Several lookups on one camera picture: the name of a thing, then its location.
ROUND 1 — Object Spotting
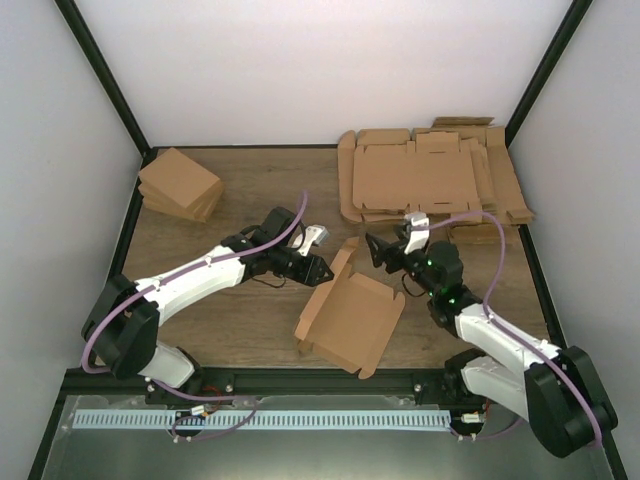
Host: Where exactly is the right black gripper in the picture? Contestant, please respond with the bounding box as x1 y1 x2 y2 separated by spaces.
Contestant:
367 224 439 298

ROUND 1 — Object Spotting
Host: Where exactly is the brown cardboard box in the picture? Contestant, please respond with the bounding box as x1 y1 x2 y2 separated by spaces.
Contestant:
294 237 406 380

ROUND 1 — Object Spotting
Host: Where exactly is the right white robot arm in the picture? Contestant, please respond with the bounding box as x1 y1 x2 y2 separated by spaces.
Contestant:
365 234 618 458

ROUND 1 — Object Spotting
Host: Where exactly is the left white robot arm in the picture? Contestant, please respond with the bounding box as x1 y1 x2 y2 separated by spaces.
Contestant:
82 207 334 404

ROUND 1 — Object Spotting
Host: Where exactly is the pile of flat cardboard blanks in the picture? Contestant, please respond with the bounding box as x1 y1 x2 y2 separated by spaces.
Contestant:
337 117 534 244

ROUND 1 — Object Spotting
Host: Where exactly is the stack of folded cardboard boxes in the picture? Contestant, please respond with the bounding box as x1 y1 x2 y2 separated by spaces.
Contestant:
138 148 224 223

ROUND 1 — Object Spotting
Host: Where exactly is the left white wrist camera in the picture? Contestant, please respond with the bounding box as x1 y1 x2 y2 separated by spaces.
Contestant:
291 225 329 257

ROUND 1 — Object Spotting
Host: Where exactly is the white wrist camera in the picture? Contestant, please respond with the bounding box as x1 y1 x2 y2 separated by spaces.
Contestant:
291 225 329 257
401 211 430 255

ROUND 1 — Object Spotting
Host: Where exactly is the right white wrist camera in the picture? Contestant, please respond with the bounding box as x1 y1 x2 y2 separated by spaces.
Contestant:
401 211 430 255

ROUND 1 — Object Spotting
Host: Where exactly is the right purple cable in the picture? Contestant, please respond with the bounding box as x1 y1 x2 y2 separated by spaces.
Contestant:
424 210 604 449

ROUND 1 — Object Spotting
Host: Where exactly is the purple cable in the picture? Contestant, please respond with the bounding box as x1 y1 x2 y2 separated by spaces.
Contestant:
79 189 310 375
424 210 604 449

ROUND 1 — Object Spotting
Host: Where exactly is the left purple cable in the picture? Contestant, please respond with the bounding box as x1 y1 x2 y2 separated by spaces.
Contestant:
79 189 310 375

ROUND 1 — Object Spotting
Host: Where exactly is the light blue slotted cable duct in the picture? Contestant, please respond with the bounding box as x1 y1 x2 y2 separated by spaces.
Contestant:
72 409 451 432

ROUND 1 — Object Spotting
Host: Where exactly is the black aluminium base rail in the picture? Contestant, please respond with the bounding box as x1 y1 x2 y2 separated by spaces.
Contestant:
60 367 485 409

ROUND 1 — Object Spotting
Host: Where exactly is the black frame post right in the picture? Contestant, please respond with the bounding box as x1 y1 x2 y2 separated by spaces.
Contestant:
505 0 593 147

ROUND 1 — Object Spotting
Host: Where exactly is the black frame post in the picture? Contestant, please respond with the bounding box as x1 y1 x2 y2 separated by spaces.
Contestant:
505 0 593 147
54 0 151 157

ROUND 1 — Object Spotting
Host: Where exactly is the black frame post left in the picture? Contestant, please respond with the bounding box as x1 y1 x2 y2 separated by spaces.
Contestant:
54 0 151 157

